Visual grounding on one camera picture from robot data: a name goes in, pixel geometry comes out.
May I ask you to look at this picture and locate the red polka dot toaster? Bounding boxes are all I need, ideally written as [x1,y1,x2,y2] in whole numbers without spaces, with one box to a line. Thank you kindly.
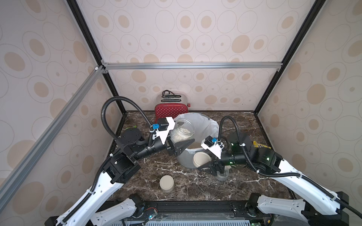
[155,94,190,122]

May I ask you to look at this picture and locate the grey mesh waste bin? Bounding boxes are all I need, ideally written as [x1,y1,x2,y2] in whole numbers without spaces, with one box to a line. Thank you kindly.
[176,112,218,170]

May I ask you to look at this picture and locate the black toaster power cord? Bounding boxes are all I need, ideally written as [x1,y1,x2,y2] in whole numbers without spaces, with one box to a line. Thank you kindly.
[162,89,182,98]

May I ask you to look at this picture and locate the yellow candy packet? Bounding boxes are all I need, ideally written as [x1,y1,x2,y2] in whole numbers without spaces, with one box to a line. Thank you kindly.
[253,141,272,149]

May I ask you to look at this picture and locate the black vertical frame post right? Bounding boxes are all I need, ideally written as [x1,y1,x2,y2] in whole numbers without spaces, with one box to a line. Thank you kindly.
[254,0,326,117]

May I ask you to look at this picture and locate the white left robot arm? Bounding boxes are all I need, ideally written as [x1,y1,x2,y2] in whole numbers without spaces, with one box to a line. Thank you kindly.
[45,128,195,226]

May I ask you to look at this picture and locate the black vertical frame post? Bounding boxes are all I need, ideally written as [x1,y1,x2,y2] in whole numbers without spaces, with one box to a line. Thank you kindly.
[254,0,326,117]
[65,0,118,97]

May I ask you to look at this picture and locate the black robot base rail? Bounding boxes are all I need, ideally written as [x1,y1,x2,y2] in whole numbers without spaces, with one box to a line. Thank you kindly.
[122,201,275,226]

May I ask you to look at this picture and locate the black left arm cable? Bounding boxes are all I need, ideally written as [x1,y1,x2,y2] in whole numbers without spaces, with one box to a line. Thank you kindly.
[56,96,155,226]

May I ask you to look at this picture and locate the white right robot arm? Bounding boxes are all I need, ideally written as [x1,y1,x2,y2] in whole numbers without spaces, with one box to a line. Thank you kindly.
[193,132,349,226]

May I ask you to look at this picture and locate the aluminium horizontal back rail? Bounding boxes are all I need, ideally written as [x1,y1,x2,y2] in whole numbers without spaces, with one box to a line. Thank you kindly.
[104,62,283,70]

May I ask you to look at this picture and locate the white plastic bin liner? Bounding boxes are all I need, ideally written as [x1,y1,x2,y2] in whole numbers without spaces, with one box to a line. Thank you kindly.
[174,113,219,150]

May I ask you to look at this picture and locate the beige lidded jar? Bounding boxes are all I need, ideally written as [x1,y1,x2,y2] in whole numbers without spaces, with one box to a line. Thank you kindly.
[159,175,175,193]
[170,118,195,143]

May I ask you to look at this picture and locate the black vertical frame post left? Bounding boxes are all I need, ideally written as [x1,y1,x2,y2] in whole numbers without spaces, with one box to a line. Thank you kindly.
[65,0,118,97]

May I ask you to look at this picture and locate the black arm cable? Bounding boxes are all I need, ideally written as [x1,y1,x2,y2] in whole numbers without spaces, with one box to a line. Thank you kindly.
[56,96,155,226]
[217,115,362,219]

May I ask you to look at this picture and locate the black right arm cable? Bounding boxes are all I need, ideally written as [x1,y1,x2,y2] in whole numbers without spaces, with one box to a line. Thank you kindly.
[217,115,362,219]

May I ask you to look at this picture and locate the aluminium left side rail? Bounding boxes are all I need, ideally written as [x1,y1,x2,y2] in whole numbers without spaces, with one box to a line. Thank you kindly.
[1,66,105,211]

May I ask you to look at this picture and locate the glass jar with rice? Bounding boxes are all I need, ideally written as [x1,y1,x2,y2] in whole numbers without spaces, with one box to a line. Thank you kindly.
[216,166,232,181]

